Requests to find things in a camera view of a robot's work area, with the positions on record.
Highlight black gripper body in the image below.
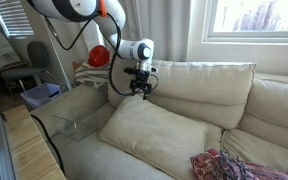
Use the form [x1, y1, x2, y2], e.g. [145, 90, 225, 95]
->
[131, 70, 151, 89]

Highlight beige flanged throw pillow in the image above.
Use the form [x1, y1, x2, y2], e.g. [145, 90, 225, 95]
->
[107, 37, 156, 109]
[98, 95, 209, 180]

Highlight red patterned fringed blanket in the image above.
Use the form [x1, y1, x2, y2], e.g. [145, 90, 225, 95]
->
[189, 148, 288, 180]

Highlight beige fabric couch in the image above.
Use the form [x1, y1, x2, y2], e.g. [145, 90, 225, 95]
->
[30, 59, 288, 180]

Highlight grey white striped cloth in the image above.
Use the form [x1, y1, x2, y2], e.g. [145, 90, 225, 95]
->
[72, 61, 111, 91]

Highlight red hard hat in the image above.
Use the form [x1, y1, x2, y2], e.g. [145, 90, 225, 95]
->
[87, 45, 111, 68]

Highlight white curtain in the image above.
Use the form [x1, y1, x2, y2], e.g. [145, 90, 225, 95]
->
[35, 0, 192, 91]

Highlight clear plastic box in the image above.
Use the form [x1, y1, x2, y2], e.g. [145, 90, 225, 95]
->
[52, 105, 100, 141]

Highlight blue plastic bin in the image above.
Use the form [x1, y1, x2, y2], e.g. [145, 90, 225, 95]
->
[20, 82, 63, 109]

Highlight grey office chair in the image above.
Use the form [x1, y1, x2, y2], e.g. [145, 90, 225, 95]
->
[0, 41, 52, 96]

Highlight white framed window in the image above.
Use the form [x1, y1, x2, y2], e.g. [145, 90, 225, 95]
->
[202, 0, 288, 45]

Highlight light wooden table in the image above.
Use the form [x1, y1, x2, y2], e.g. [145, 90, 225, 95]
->
[3, 104, 67, 180]

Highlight wooden desk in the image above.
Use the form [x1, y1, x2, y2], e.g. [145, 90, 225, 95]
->
[0, 59, 30, 75]

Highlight white window blinds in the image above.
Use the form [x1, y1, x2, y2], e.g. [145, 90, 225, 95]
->
[0, 0, 35, 38]

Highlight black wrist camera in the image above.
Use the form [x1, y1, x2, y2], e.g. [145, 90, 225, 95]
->
[123, 67, 142, 75]

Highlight black floor cable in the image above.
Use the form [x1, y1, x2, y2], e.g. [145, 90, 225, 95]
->
[30, 114, 66, 176]

